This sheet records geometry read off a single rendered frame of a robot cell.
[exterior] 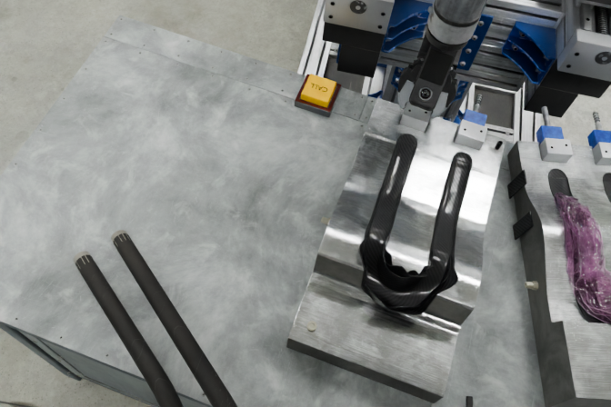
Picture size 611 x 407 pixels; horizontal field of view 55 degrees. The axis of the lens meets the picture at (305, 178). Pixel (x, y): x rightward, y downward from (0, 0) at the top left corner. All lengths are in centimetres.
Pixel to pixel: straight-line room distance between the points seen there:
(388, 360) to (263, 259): 29
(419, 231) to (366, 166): 16
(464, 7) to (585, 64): 45
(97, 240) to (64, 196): 12
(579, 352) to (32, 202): 98
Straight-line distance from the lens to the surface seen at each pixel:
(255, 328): 104
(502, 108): 217
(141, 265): 105
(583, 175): 127
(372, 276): 101
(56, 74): 247
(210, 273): 108
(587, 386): 104
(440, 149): 114
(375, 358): 99
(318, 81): 126
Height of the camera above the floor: 181
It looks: 60 degrees down
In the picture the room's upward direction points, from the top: 8 degrees clockwise
